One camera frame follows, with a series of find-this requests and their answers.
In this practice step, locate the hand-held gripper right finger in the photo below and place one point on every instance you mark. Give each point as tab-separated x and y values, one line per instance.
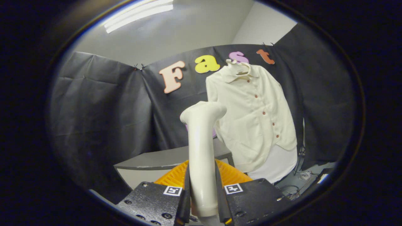
251	201

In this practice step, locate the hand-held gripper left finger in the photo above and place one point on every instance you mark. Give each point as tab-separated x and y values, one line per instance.
157	201

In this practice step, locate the cream button shirt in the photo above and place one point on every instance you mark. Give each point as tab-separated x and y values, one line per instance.
245	110

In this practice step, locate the white clothes hanger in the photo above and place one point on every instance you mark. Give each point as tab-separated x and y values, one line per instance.
230	61

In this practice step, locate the grey cabinet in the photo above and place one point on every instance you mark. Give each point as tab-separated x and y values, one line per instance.
157	157

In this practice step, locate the white power adapter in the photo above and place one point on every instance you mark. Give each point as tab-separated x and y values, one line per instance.
304	175

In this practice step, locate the thin grey pole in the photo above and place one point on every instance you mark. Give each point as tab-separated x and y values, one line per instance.
303	131

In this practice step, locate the black backdrop cloth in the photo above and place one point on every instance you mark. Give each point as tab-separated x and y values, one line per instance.
100	110

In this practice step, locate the ceiling light panel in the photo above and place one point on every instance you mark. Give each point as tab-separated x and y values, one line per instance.
138	15

